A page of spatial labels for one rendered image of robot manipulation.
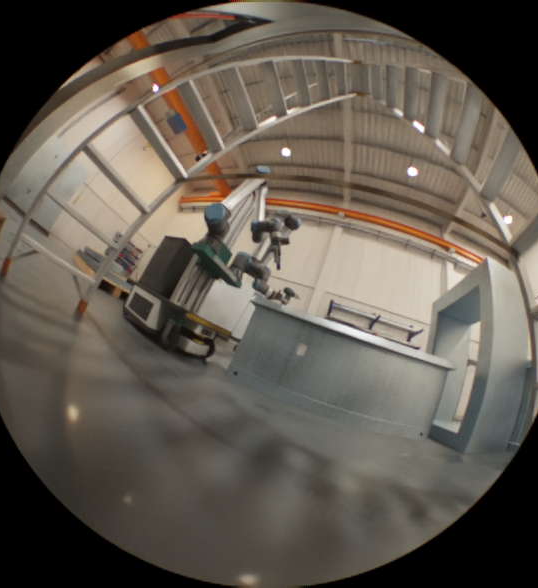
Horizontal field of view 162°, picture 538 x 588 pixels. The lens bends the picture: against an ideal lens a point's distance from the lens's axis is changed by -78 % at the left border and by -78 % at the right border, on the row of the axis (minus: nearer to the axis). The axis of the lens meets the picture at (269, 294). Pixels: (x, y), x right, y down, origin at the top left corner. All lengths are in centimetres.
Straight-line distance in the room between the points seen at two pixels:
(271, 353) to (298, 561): 124
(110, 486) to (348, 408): 132
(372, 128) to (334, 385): 786
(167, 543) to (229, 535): 10
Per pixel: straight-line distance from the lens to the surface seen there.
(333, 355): 136
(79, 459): 41
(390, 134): 814
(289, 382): 136
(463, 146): 104
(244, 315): 426
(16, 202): 668
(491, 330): 179
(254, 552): 38
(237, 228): 198
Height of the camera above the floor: 32
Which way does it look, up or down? 15 degrees up
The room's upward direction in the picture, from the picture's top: 24 degrees clockwise
